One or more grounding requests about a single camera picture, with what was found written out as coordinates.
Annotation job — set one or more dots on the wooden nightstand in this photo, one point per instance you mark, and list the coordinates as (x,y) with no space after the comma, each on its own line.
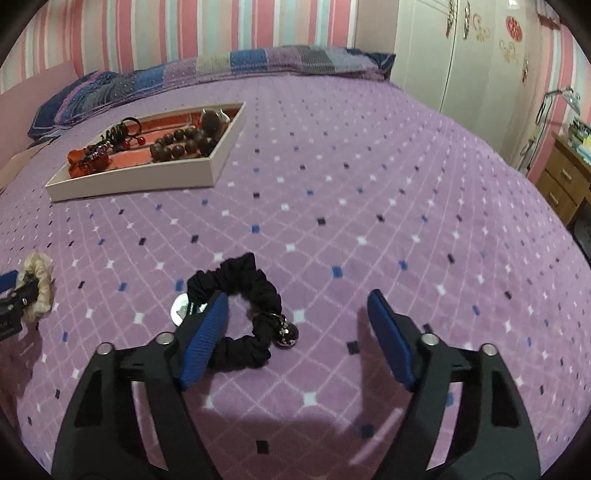
(563,180)

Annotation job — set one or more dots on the pink headboard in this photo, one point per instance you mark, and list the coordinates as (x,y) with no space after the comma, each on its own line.
(32,97)

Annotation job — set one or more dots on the white wardrobe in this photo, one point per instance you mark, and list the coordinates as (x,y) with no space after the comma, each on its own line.
(461,69)

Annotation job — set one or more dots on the striped patchwork pillow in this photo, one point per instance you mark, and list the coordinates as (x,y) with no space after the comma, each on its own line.
(207,69)

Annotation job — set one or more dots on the metal desk lamp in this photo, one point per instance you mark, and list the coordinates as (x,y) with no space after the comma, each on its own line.
(551,110)

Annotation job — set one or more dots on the small white ornament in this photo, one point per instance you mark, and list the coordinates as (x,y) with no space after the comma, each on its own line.
(179,310)

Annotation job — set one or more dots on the clutter on nightstand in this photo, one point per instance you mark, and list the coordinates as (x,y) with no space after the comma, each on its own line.
(581,134)

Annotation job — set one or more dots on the purple checked bedspread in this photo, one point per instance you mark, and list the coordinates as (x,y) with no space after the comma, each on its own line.
(369,207)

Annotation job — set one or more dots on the black scrunchie with bell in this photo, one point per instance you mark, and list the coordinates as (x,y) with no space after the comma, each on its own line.
(258,286)

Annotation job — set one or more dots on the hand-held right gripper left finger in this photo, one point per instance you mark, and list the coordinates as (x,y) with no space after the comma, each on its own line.
(205,341)

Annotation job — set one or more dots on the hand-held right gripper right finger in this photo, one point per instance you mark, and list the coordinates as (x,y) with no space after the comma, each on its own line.
(390,341)

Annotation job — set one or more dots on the brick print shallow box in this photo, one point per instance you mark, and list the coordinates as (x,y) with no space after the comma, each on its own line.
(138,177)

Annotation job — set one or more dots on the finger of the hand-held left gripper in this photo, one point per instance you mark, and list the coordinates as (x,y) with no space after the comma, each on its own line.
(23,296)
(7,280)

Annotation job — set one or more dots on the cream fluffy scrunchie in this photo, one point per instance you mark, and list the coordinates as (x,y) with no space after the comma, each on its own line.
(40,286)

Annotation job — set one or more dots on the orange fabric scrunchie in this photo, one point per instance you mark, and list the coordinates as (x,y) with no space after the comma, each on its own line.
(87,161)

